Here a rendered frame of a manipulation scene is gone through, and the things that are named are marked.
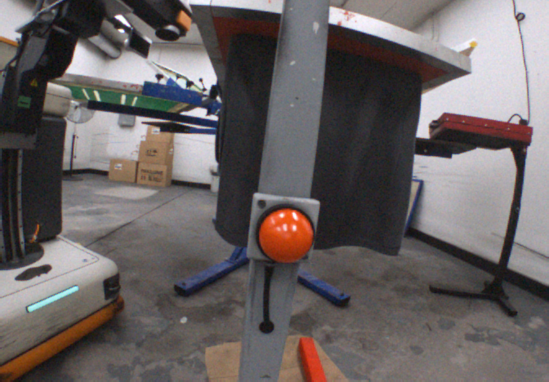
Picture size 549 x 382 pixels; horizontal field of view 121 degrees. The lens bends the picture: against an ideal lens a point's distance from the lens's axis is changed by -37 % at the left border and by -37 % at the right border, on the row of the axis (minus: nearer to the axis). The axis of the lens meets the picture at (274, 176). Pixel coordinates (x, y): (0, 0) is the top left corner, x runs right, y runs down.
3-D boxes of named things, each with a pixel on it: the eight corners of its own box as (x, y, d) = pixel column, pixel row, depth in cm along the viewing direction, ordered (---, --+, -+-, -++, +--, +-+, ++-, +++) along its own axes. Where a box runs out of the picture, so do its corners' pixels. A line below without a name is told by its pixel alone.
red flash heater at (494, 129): (503, 153, 133) (504, 136, 133) (537, 146, 91) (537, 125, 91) (427, 141, 158) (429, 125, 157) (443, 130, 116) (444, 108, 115)
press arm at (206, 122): (86, 109, 106) (88, 99, 106) (87, 111, 111) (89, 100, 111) (274, 139, 180) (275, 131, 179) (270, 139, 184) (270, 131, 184)
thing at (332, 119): (403, 258, 51) (426, 76, 49) (201, 246, 46) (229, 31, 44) (397, 254, 54) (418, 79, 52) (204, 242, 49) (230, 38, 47)
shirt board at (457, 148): (456, 163, 147) (457, 152, 146) (476, 160, 110) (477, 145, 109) (283, 143, 200) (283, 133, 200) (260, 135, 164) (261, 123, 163)
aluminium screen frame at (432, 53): (471, 73, 41) (470, 58, 41) (188, 4, 35) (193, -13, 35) (344, 121, 119) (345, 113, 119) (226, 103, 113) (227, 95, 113)
